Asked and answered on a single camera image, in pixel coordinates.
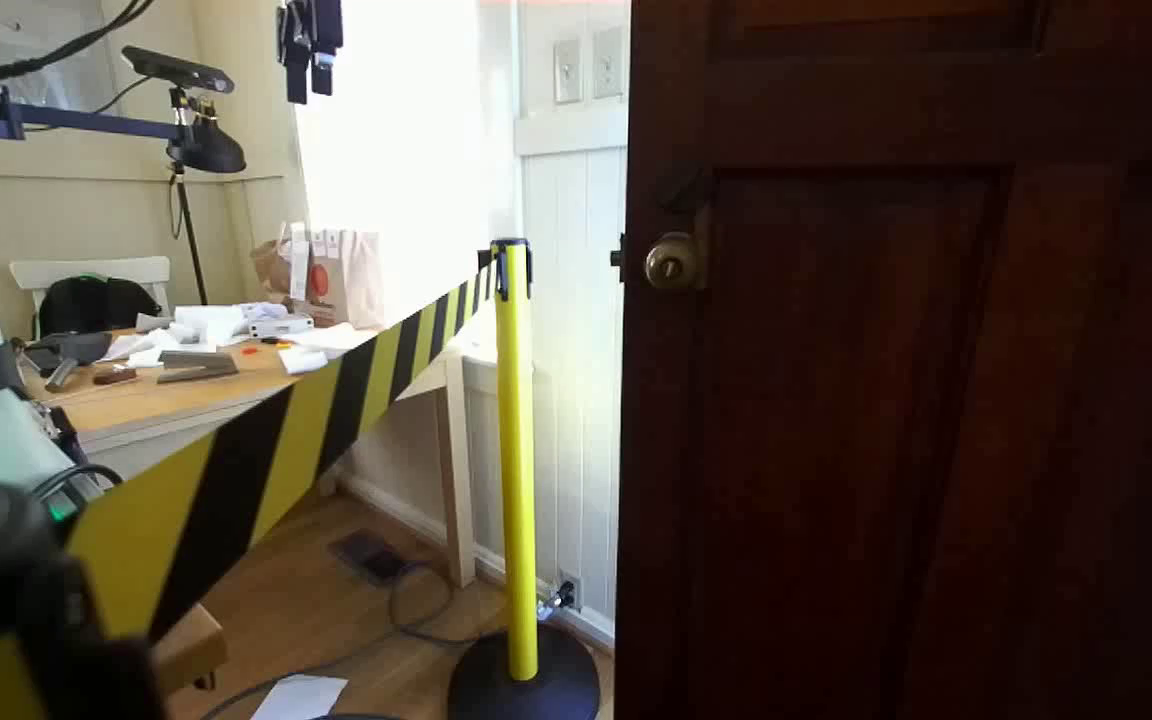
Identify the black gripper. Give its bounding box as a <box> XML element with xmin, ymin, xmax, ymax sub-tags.
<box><xmin>271</xmin><ymin>0</ymin><xmax>349</xmax><ymax>108</ymax></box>

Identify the dark brown wooden door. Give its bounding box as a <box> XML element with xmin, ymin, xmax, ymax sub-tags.
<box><xmin>613</xmin><ymin>0</ymin><xmax>1152</xmax><ymax>720</ymax></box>

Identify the round brass door knob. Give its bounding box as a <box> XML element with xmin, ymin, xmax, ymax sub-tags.
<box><xmin>639</xmin><ymin>232</ymin><xmax>702</xmax><ymax>294</ymax></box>

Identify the black desk lamp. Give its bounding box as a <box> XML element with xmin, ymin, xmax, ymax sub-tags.
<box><xmin>162</xmin><ymin>85</ymin><xmax>252</xmax><ymax>309</ymax></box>

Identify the brown paper bag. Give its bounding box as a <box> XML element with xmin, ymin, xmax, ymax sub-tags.
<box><xmin>252</xmin><ymin>236</ymin><xmax>318</xmax><ymax>317</ymax></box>

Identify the white paper bag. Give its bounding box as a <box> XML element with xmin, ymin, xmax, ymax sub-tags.
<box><xmin>307</xmin><ymin>222</ymin><xmax>392</xmax><ymax>331</ymax></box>

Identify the horizontal boom bar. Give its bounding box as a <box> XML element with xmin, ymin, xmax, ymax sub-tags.
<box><xmin>0</xmin><ymin>85</ymin><xmax>192</xmax><ymax>149</ymax></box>

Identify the pile of white papers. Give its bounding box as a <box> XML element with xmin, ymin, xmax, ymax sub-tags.
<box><xmin>132</xmin><ymin>299</ymin><xmax>298</xmax><ymax>350</ymax></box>

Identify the white chair backrest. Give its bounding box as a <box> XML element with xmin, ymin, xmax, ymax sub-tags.
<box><xmin>7</xmin><ymin>251</ymin><xmax>175</xmax><ymax>337</ymax></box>

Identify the grey flat desk device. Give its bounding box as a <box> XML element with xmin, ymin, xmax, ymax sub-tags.
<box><xmin>151</xmin><ymin>347</ymin><xmax>245</xmax><ymax>388</ymax></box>

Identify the black bag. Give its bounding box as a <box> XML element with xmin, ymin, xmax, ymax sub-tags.
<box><xmin>37</xmin><ymin>271</ymin><xmax>162</xmax><ymax>337</ymax></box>

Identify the yellow black barrier tape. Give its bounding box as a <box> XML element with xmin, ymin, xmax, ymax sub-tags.
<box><xmin>33</xmin><ymin>324</ymin><xmax>484</xmax><ymax>591</ymax></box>

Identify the yellow black striped barrier belt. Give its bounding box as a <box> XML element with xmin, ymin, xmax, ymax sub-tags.
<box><xmin>0</xmin><ymin>254</ymin><xmax>502</xmax><ymax>720</ymax></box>

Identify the light wooden block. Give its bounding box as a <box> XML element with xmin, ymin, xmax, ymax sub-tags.
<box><xmin>147</xmin><ymin>600</ymin><xmax>230</xmax><ymax>694</ymax></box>

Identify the black blurry foreground object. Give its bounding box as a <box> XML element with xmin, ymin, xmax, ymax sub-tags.
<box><xmin>0</xmin><ymin>476</ymin><xmax>170</xmax><ymax>720</ymax></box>

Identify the white paper sheet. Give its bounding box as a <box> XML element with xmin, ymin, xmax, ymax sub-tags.
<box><xmin>247</xmin><ymin>670</ymin><xmax>353</xmax><ymax>720</ymax></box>

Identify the black camera on stand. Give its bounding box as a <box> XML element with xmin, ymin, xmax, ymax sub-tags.
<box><xmin>118</xmin><ymin>39</ymin><xmax>241</xmax><ymax>96</ymax></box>

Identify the white wall switch plate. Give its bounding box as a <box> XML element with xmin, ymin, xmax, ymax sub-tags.
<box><xmin>548</xmin><ymin>36</ymin><xmax>584</xmax><ymax>108</ymax></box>
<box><xmin>586</xmin><ymin>27</ymin><xmax>626</xmax><ymax>98</ymax></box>

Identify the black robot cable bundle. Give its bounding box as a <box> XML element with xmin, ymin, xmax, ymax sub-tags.
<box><xmin>0</xmin><ymin>0</ymin><xmax>160</xmax><ymax>88</ymax></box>

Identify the yellow stanchion post black base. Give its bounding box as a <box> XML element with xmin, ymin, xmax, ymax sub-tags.
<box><xmin>442</xmin><ymin>236</ymin><xmax>605</xmax><ymax>720</ymax></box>

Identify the thin black floor cable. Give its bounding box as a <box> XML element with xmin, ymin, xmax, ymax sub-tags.
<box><xmin>199</xmin><ymin>563</ymin><xmax>569</xmax><ymax>720</ymax></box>

